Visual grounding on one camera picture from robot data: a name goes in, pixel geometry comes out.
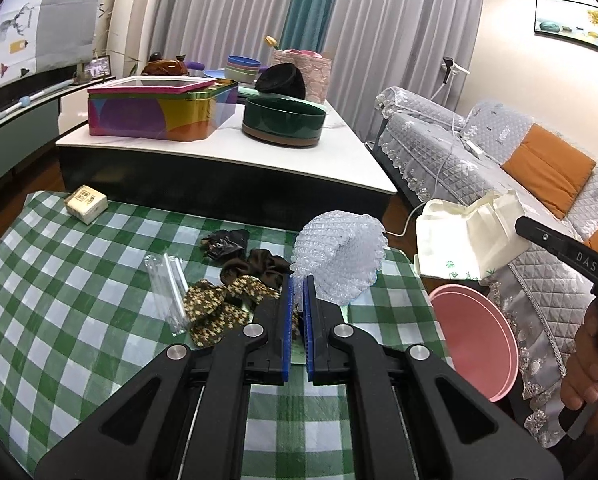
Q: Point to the sofa with grey quilted cover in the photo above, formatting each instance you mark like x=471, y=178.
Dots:
x=444, y=145

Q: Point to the clip-on holder arm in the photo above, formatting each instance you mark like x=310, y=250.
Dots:
x=449, y=67

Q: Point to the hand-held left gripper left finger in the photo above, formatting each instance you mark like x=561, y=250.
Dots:
x=286, y=310

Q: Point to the dry twig plant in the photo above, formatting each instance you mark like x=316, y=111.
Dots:
x=116, y=45

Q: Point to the white power adapter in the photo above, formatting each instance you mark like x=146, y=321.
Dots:
x=473, y=147

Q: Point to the framed wall picture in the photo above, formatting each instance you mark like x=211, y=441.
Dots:
x=574, y=22

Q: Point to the black hat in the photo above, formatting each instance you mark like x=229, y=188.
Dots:
x=279, y=82

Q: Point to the stack of pastel bowls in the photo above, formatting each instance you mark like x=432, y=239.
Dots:
x=243, y=67

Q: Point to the colourful rectangular tin box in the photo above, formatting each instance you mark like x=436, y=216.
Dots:
x=144, y=120

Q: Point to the dark television stand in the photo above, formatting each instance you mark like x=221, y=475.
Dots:
x=19, y=130

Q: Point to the brown floral scrunchie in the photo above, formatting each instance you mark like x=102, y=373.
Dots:
x=209, y=310

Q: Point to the dark green round tin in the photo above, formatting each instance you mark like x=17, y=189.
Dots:
x=284, y=120

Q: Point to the white rod with blue ball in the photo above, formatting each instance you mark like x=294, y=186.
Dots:
x=44, y=91

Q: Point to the green checked tablecloth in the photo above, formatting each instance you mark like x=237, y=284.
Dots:
x=79, y=310

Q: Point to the brown teapot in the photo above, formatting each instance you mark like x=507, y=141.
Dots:
x=164, y=66

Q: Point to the grey curtain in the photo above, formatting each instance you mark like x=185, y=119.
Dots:
x=404, y=25
x=219, y=10

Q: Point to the mint green folder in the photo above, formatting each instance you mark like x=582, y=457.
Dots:
x=246, y=91

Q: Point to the yellow artificial flower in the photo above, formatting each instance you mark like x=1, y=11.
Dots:
x=270, y=41

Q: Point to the beige tissue pack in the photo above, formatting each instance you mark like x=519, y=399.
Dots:
x=85, y=204

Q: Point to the small photo frame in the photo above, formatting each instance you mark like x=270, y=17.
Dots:
x=98, y=66

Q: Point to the clear bubble wrap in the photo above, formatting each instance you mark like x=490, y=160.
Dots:
x=339, y=255

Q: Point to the blue plate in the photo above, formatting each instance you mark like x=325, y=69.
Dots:
x=214, y=74

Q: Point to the white top coffee table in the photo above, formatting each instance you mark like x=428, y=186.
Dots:
x=279, y=165

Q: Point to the cream tote bag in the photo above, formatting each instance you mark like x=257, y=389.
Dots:
x=454, y=240

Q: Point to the pink plastic basin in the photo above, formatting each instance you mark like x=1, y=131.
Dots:
x=474, y=340

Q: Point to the cream standing air conditioner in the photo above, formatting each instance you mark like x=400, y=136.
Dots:
x=129, y=20

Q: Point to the clear plastic wrapper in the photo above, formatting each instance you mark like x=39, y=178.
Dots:
x=168, y=290

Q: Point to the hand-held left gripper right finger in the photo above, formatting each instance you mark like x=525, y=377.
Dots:
x=308, y=310

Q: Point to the grey printed television cover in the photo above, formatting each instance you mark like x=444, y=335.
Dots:
x=54, y=25

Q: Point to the pink lace basket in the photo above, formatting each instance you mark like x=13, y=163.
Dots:
x=316, y=80

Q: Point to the teal curtain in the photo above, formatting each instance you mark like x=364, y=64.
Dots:
x=306, y=5

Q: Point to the brown satin scrunchie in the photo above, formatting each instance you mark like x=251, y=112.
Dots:
x=259, y=265

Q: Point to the person's right hand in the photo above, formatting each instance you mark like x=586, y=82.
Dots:
x=586, y=365

